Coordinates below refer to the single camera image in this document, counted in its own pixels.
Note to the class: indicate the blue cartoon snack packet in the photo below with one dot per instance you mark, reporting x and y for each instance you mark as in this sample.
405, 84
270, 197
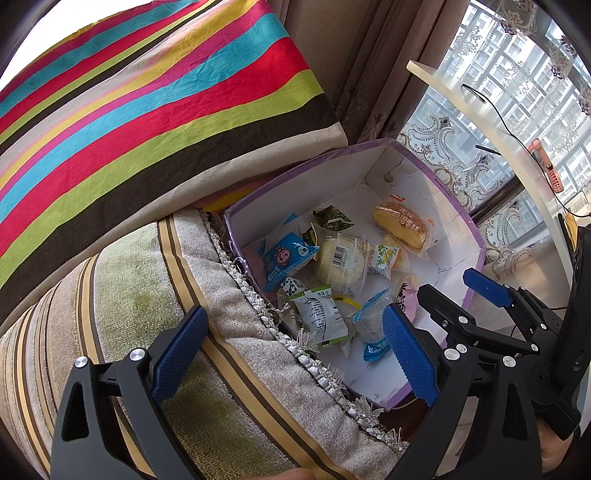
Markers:
284, 257

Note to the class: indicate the blue white patterned snack block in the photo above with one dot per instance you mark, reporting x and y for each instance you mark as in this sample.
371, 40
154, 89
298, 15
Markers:
292, 286

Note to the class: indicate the purple-rimmed white cardboard box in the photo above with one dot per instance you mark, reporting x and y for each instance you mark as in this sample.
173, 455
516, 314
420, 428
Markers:
357, 180

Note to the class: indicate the pink handset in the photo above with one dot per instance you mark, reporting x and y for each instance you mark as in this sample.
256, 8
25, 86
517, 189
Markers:
537, 149

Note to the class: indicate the lace sheer curtain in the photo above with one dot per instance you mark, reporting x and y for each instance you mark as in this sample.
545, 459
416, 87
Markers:
483, 182

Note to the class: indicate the person's right hand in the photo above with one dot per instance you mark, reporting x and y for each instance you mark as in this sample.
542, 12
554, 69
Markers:
557, 455

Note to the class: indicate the right brown curtain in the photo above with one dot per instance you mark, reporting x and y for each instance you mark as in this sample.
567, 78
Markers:
359, 51

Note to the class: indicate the green garlic pea packet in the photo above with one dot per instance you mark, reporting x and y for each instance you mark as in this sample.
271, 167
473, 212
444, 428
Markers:
332, 219

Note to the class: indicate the white window ledge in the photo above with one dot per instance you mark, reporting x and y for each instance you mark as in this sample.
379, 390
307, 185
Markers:
483, 113

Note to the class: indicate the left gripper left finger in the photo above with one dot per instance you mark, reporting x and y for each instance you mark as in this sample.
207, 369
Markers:
88, 442

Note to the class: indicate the clear white cake package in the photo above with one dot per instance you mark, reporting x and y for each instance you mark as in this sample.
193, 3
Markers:
402, 262

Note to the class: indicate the colourful striped tablecloth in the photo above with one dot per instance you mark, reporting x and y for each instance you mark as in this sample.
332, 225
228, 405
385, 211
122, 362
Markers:
138, 115

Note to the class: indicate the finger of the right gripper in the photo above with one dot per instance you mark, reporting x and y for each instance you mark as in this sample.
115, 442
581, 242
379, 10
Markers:
461, 326
526, 310

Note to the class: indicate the round white bun package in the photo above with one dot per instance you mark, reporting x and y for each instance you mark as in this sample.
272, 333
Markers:
343, 263

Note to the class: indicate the orange tiger-stripe bread package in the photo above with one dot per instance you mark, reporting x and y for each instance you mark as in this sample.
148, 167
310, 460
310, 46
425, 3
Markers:
416, 232

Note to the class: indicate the pink wrapper dark print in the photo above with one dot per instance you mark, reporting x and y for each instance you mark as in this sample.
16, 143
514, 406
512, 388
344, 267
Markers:
407, 297

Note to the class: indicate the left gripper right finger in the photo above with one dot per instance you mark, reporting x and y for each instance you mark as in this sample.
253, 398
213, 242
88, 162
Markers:
503, 442

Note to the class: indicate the person's left hand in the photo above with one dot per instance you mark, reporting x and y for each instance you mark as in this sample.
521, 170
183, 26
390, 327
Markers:
292, 474

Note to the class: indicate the white nougat packet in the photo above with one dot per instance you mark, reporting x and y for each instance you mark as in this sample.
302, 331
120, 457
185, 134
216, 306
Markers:
321, 316

